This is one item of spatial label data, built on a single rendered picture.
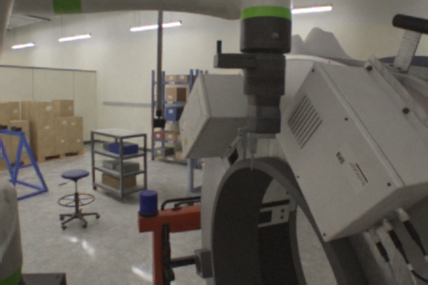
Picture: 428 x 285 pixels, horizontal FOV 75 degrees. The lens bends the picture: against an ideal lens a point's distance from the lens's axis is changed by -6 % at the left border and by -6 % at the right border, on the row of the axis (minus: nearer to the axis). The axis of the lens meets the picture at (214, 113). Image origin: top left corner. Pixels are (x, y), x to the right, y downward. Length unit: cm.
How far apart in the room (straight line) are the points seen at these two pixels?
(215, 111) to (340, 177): 52
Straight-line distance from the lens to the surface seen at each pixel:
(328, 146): 50
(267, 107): 51
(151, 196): 188
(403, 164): 45
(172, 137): 685
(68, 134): 793
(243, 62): 50
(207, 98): 93
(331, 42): 95
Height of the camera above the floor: 176
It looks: 5 degrees down
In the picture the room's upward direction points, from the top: 1 degrees clockwise
